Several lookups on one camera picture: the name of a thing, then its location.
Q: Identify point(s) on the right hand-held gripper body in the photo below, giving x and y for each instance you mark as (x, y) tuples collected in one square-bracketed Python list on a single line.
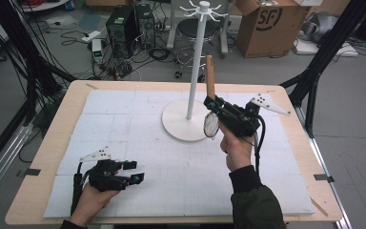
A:
[(238, 120)]

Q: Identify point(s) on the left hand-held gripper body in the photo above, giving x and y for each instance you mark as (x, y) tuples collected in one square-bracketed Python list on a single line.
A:
[(103, 176)]

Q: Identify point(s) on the white hook rack stand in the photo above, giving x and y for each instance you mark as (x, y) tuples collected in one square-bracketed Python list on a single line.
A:
[(184, 124)]

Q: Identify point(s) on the person's left hand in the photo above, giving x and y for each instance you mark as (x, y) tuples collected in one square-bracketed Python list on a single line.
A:
[(90, 203)]

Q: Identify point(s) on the person's right hand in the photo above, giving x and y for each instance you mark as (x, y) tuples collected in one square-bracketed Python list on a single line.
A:
[(238, 152)]

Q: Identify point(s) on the white grid mat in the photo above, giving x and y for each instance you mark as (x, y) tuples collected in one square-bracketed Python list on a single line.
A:
[(171, 184)]

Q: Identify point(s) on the wooden table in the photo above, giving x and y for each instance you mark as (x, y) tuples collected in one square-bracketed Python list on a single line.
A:
[(49, 152)]

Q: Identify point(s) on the black tape piece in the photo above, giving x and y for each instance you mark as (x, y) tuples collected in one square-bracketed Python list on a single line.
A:
[(30, 172), (324, 178)]

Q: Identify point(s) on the black round stool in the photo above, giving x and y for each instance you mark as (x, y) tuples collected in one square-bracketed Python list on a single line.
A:
[(197, 28)]

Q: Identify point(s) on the brown cardboard box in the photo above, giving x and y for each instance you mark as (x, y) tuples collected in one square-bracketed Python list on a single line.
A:
[(267, 38)]

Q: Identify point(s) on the slim black computer tower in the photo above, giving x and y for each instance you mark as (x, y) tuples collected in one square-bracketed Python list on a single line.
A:
[(146, 28)]

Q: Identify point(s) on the large black computer tower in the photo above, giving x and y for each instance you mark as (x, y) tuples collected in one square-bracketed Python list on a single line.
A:
[(120, 28)]

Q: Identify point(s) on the small bench power supply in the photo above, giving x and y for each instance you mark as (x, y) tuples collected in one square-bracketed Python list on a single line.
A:
[(97, 51)]

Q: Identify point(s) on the grey bag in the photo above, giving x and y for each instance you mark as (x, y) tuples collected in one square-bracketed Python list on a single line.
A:
[(321, 27)]

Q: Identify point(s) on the white power strip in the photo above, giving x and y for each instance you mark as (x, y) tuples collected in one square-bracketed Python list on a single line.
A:
[(91, 36)]

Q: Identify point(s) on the round white table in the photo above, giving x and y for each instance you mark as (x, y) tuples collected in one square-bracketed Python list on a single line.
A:
[(44, 4)]

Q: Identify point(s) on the aluminium rail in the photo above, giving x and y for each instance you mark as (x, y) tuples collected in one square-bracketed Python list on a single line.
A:
[(339, 205), (3, 162)]

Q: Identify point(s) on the black metal frame stand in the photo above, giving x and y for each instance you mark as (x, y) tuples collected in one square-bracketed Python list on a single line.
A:
[(22, 41), (330, 44)]

